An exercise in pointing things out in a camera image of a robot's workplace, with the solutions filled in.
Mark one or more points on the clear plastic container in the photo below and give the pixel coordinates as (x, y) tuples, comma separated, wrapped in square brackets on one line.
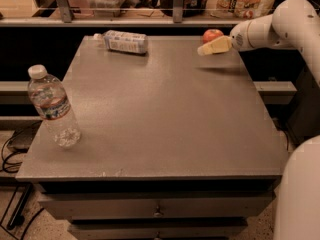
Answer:
[(106, 8)]

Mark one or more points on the upper drawer with knob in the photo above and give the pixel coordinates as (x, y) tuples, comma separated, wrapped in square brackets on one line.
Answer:
[(100, 206)]

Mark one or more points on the grey metal shelf rail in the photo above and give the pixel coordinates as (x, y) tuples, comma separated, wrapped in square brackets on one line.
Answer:
[(133, 13)]

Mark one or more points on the drawer with knob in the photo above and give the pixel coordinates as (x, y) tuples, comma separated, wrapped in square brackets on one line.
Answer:
[(157, 229), (100, 206)]

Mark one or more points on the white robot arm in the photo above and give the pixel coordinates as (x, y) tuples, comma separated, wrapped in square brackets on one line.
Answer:
[(294, 24)]

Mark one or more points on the lying white labelled bottle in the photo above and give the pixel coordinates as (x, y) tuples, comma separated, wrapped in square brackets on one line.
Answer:
[(127, 42)]

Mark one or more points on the red apple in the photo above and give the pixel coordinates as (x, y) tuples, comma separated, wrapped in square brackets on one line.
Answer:
[(211, 34)]

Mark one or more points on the grey drawer cabinet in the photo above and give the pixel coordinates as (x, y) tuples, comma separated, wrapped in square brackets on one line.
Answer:
[(170, 121)]

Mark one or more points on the lower drawer with knob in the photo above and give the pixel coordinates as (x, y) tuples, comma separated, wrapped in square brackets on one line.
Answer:
[(157, 229)]

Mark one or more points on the upright clear water bottle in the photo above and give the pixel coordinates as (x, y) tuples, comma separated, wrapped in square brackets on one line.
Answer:
[(51, 101)]

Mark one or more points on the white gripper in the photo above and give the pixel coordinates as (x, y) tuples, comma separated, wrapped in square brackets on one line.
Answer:
[(237, 39)]

